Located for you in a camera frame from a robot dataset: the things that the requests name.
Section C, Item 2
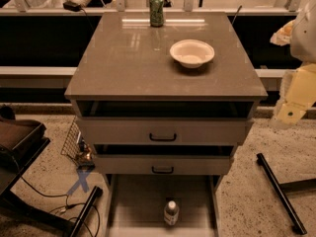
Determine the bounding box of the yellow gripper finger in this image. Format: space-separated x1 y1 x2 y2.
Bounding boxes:
276 63 316 124

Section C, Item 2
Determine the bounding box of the clear plastic bottle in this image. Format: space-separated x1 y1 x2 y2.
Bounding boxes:
164 200 180 225

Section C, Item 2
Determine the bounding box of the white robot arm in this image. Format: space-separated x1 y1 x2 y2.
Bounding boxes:
270 0 316 127

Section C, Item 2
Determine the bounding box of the grey drawer cabinet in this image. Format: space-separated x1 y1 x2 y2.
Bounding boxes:
64 11 269 190

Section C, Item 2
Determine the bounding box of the bottom open drawer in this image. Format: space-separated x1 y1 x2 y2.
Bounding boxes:
106 175 222 237

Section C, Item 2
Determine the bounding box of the middle grey drawer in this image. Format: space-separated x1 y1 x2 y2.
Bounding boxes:
94 155 232 175

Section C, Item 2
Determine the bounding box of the grey drawer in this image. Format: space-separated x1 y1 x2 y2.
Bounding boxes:
77 118 253 145
94 155 232 175

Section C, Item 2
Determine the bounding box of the top grey drawer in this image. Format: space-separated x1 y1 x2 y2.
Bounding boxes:
77 118 253 145

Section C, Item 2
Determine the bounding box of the black stand leg right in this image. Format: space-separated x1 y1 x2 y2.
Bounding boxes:
257 153 316 235

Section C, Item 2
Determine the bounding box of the black stand leg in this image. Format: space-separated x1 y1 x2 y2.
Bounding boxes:
67 186 103 237
257 153 316 235

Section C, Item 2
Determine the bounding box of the white paper bowl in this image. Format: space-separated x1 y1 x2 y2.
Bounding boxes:
170 39 215 69

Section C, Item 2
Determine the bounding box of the green soda can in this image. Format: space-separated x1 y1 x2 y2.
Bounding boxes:
149 0 164 27

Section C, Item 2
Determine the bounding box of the black stand leg left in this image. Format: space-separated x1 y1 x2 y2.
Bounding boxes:
67 186 103 237

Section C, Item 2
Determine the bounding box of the blue tape cross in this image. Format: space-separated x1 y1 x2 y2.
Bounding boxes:
67 168 93 195

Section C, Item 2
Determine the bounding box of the black power adapter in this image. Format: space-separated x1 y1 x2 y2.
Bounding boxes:
63 1 81 12

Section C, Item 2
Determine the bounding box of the black chair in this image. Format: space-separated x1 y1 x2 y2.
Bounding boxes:
0 105 51 196

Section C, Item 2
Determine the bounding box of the wire mesh basket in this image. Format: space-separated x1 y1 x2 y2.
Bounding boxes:
60 119 94 168

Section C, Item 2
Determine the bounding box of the black cable on floor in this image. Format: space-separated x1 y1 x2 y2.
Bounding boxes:
13 158 101 237

